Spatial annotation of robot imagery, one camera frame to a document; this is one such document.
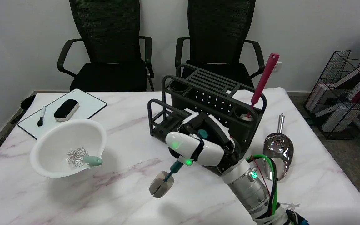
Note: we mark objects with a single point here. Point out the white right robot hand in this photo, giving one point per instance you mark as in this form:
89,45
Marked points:
209,150

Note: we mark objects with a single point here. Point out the blue sponge bottle brush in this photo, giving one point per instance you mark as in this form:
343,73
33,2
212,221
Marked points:
162,184

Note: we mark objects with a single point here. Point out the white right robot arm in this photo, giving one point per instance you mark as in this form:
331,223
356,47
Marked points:
255,197

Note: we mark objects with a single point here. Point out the dark grey kitchen storage rack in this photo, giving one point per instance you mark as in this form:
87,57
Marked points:
212,103

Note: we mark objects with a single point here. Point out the shiny metal scoop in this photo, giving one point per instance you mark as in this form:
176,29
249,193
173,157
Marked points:
278,150

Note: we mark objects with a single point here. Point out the black mesh office chair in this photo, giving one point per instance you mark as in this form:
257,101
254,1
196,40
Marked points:
108,62
220,34

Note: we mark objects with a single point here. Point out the small whiteboard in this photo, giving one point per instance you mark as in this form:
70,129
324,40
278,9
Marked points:
86,107

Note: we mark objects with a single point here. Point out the white book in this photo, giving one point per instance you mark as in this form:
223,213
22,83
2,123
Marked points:
333,84

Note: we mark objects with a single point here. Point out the white mixing bowl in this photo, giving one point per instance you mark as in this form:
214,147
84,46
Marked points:
64,150

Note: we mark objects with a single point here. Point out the black whiteboard eraser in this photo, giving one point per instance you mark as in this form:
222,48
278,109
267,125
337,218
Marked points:
66,109

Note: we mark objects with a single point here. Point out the black marker pen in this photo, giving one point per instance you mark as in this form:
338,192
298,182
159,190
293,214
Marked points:
41,116

